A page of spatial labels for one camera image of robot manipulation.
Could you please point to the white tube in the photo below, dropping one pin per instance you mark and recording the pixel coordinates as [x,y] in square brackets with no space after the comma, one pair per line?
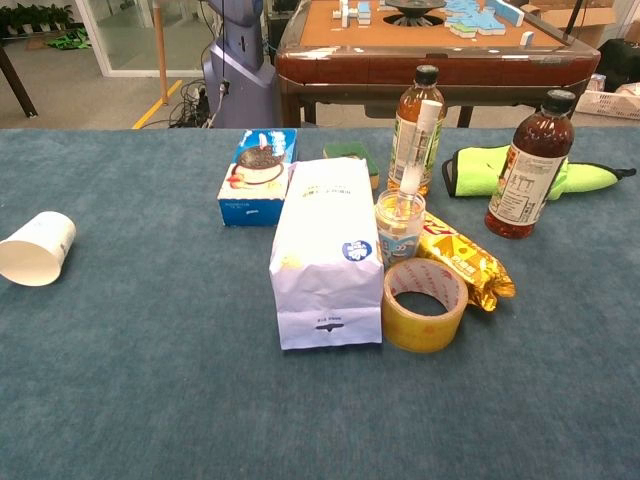
[422,135]

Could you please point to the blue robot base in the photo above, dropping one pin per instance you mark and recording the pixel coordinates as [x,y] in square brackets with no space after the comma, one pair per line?
[240,75]

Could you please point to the white paper bag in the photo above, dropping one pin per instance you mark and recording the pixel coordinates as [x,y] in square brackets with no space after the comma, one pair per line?
[325,250]

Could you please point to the blue cookie box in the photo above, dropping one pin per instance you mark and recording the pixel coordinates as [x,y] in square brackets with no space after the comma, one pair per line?
[250,210]

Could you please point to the clear plastic jar blue label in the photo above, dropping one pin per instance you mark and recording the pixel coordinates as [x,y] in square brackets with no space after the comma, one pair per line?
[400,247]

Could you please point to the green yellow sponge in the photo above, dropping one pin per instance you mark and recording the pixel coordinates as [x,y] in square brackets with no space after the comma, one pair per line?
[345,149]

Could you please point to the yellow tape roll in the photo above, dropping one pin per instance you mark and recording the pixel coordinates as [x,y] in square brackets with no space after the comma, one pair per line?
[420,335]

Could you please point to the light tea bottle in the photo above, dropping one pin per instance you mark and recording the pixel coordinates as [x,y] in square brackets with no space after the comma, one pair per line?
[405,130]

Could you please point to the gold snack packet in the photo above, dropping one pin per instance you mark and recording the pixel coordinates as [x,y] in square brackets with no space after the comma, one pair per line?
[465,260]

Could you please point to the lime green cloth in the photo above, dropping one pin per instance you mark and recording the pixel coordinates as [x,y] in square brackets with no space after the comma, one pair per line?
[475,170]

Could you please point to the dark tea bottle white label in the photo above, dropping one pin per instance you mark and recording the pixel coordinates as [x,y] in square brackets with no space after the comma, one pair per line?
[525,190]

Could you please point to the brown mahjong table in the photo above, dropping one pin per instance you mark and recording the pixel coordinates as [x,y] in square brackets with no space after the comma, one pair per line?
[450,62]

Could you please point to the wooden pole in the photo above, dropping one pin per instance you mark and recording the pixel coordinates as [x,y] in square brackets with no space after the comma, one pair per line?
[161,50]

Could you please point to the black mahjong table centre dome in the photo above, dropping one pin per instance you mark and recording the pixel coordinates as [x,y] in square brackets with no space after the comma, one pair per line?
[415,6]

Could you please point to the pile of blue mahjong tiles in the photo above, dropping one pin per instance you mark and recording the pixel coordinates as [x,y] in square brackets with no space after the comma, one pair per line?
[470,20]

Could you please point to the single blue white mahjong tile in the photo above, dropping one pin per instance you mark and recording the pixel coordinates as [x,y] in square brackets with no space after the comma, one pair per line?
[526,38]

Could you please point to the white paper cup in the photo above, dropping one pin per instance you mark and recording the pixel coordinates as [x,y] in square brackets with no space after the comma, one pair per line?
[30,255]

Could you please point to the white plastic basket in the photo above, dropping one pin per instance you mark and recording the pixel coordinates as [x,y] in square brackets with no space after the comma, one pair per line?
[610,102]

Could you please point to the green item on floor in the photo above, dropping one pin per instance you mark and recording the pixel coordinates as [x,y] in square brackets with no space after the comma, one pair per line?
[70,39]

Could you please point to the black table leg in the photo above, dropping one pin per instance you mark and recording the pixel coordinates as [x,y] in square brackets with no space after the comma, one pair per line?
[20,85]

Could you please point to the cardboard box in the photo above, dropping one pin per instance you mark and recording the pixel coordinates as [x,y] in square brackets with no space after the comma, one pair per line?
[595,20]

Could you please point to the potted plants row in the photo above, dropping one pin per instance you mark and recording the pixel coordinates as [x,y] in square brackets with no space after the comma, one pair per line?
[35,17]

